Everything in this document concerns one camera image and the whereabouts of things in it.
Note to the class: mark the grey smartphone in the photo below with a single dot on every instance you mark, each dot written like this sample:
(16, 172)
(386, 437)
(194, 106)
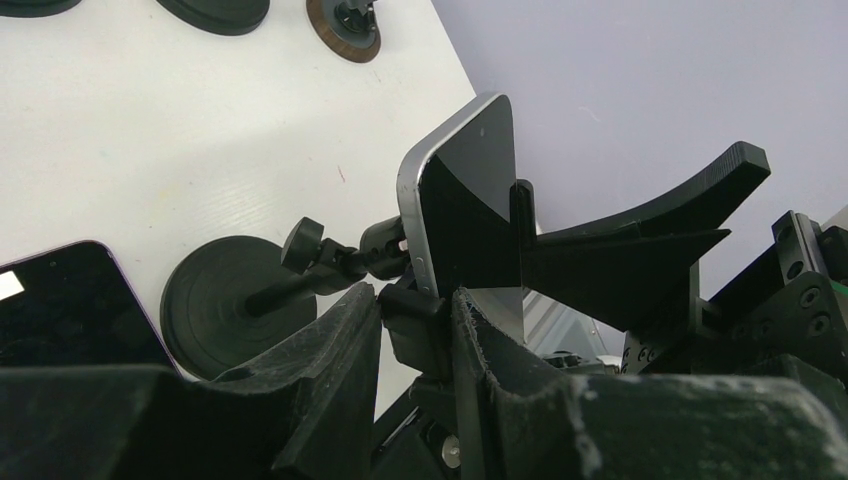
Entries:
(454, 197)

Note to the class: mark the black round-base stand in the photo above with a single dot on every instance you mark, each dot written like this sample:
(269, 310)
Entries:
(236, 297)
(35, 8)
(221, 17)

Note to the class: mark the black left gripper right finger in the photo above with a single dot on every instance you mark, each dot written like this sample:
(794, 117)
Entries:
(521, 418)

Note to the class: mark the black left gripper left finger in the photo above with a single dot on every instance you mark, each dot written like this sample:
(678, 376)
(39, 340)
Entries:
(304, 409)

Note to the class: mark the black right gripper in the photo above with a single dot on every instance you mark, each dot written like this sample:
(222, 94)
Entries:
(625, 271)

